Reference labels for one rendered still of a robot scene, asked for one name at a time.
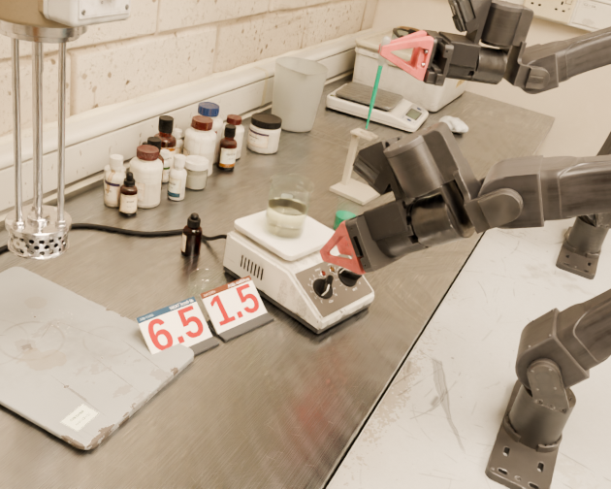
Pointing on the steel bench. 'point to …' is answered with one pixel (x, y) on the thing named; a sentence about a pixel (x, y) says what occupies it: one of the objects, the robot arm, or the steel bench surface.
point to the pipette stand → (351, 171)
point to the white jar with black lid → (264, 133)
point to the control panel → (343, 295)
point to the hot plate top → (315, 232)
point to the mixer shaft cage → (52, 241)
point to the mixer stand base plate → (66, 358)
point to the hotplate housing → (283, 280)
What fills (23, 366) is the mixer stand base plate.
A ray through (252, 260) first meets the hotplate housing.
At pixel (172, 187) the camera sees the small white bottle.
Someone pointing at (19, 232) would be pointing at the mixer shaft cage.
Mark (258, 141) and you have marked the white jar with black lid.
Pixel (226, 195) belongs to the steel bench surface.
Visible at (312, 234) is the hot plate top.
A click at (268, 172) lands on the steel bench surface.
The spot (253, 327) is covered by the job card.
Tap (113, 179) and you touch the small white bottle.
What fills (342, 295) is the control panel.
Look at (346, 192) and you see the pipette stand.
